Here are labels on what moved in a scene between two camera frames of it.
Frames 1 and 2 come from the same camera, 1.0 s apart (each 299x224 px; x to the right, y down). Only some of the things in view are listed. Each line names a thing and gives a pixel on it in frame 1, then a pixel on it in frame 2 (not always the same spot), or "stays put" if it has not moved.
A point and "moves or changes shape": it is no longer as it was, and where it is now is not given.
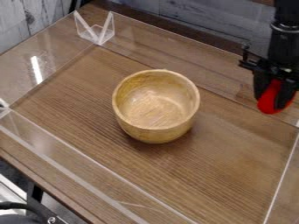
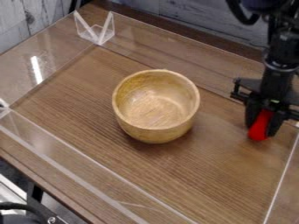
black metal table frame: x=37 y=213 stays put
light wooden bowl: x=154 y=103 stays put
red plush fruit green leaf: x=265 y=102 moves or changes shape
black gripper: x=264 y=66 to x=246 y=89
